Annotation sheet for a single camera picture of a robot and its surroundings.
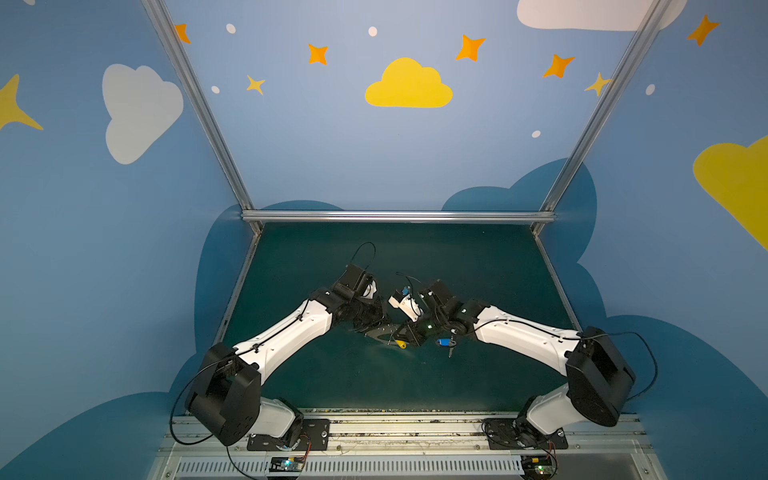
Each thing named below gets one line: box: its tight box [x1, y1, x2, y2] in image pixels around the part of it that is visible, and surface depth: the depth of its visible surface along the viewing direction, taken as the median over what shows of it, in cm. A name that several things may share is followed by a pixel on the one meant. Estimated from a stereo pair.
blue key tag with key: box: [435, 338, 457, 358], surface depth 92 cm
